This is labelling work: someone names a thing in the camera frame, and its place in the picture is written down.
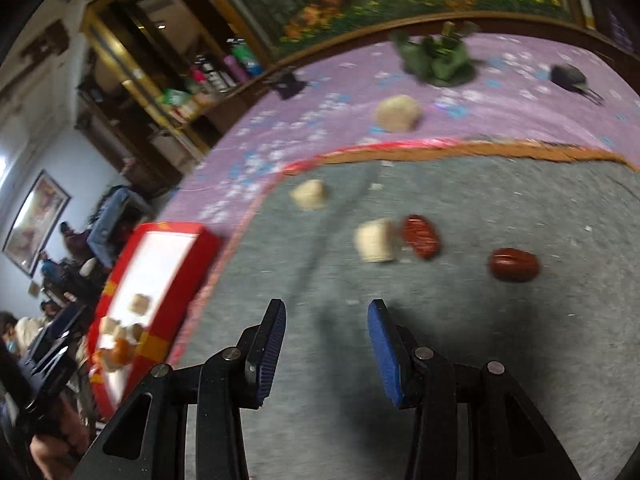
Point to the grey felt mat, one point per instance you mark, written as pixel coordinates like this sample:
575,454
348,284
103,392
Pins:
570,336

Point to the person's left hand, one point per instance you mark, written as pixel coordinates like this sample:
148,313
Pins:
52,454

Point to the purple floral tablecloth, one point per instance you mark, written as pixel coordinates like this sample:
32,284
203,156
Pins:
524,88

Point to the black seatbelt buckle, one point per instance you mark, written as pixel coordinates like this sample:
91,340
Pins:
569,78

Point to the small black cylinder mount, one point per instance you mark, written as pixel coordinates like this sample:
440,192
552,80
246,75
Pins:
285,83

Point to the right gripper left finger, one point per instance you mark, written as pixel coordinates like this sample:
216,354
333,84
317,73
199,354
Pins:
146,437

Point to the red white shallow box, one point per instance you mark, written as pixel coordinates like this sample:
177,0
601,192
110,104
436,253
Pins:
143,305

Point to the beige cake far left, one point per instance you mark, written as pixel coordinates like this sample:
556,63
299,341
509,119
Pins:
310,195

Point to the beige cake piece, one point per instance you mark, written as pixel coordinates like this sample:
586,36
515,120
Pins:
377,241

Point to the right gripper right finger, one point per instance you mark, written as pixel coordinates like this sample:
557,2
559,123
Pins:
507,436

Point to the framed landscape painting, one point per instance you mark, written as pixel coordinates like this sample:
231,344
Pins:
35,222

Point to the green leafy vegetable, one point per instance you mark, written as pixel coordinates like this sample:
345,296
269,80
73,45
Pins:
441,61

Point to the beige cake on tablecloth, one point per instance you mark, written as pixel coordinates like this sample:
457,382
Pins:
398,114

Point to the red jujube date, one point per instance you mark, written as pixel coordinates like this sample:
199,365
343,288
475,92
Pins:
513,265
420,235

